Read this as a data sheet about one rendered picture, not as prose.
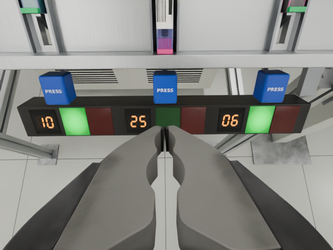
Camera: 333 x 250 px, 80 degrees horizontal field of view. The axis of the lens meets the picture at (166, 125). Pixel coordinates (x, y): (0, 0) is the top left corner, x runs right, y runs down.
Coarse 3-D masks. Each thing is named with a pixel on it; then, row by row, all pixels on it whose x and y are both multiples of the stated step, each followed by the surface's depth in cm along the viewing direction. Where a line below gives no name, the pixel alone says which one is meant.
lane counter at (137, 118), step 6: (126, 114) 23; (132, 114) 23; (138, 114) 23; (144, 114) 23; (150, 114) 23; (126, 120) 24; (132, 120) 24; (138, 120) 24; (144, 120) 24; (150, 120) 24; (126, 126) 24; (132, 126) 24; (138, 126) 24; (144, 126) 24; (150, 126) 24; (132, 132) 25; (138, 132) 25
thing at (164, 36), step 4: (160, 32) 17; (164, 32) 17; (168, 32) 17; (172, 32) 17; (160, 36) 17; (164, 36) 17; (168, 36) 17; (172, 36) 17; (160, 40) 17; (164, 40) 17; (168, 40) 17; (172, 40) 17; (160, 44) 18; (164, 44) 18; (168, 44) 18; (172, 44) 18; (160, 48) 18; (164, 48) 18; (168, 48) 18; (172, 48) 18
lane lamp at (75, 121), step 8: (64, 112) 23; (72, 112) 23; (80, 112) 23; (64, 120) 24; (72, 120) 24; (80, 120) 24; (64, 128) 24; (72, 128) 24; (80, 128) 24; (88, 128) 24
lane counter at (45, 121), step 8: (32, 112) 23; (40, 112) 23; (48, 112) 23; (32, 120) 24; (40, 120) 24; (48, 120) 24; (56, 120) 24; (40, 128) 24; (48, 128) 24; (56, 128) 24
